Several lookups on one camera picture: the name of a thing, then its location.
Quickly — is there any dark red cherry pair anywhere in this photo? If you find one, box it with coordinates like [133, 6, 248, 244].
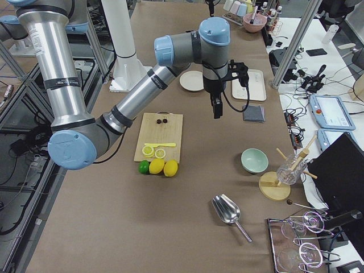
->
[156, 118, 168, 124]

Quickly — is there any lemon slice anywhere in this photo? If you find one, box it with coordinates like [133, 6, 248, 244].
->
[154, 148, 166, 159]
[142, 146, 154, 158]

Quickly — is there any pastel cup rack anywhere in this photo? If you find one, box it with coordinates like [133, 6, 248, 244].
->
[223, 0, 254, 23]

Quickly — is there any mint green bowl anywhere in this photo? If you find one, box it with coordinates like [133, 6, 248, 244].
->
[241, 148, 268, 174]

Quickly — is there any clear glass on tray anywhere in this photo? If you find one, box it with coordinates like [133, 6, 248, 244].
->
[280, 210, 341, 271]

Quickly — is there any yellow plastic knife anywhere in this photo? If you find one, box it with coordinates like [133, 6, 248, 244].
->
[144, 142, 177, 148]

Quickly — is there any green lime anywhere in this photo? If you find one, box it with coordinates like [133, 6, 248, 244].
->
[138, 160, 150, 174]

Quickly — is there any upper lemon slice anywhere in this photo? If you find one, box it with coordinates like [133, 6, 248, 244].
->
[142, 146, 154, 158]

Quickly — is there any wooden cup rack stand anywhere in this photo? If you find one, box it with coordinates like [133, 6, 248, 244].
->
[259, 135, 317, 201]

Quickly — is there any blue teach pendant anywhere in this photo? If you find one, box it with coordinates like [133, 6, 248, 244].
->
[317, 128, 356, 151]
[309, 94, 356, 131]

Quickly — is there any cream rabbit tray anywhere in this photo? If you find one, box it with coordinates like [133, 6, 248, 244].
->
[231, 69, 266, 101]

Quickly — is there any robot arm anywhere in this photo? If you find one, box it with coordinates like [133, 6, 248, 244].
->
[13, 1, 230, 170]

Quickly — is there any white bottle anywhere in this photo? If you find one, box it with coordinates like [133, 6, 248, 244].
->
[321, 24, 340, 44]

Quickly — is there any black smartphone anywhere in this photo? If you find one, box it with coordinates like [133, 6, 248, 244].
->
[306, 48, 328, 57]

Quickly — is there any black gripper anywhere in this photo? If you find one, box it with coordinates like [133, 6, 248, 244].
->
[205, 0, 218, 16]
[202, 76, 226, 119]

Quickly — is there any crystal glass on rack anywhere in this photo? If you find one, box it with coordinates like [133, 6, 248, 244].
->
[276, 155, 307, 186]

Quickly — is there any black framed wooden tray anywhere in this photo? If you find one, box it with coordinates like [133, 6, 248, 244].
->
[267, 218, 341, 272]

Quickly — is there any aluminium frame post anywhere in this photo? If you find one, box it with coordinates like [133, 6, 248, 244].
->
[271, 0, 322, 89]

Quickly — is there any steel ice scoop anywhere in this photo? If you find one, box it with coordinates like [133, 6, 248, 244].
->
[212, 194, 253, 243]

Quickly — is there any lower lemon slice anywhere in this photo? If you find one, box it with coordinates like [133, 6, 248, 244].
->
[154, 148, 166, 159]

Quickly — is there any grey folded cloth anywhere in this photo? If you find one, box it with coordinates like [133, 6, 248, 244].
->
[243, 105, 265, 123]

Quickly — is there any whole lemon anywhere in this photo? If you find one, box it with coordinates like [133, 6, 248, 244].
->
[148, 158, 165, 175]
[163, 160, 179, 177]

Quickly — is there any black monitor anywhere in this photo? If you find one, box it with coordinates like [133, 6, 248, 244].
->
[308, 133, 363, 213]

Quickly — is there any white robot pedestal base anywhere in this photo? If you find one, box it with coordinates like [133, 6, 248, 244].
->
[101, 0, 149, 92]

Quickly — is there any far whole lemon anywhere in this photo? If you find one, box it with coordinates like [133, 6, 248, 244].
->
[163, 160, 179, 177]

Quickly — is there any black handled muddler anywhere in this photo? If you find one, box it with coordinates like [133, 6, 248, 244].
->
[250, 6, 258, 24]

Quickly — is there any cream round plate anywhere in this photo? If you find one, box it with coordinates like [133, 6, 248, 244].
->
[179, 71, 204, 92]

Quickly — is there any pink bowl with ice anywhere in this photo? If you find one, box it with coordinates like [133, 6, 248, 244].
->
[243, 14, 267, 33]

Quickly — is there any bamboo cutting board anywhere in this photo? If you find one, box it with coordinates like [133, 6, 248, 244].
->
[134, 113, 183, 163]

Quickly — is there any near whole lemon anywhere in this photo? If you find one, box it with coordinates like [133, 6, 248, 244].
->
[148, 158, 165, 175]

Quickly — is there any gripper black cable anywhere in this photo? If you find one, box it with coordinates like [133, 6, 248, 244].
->
[220, 61, 251, 113]

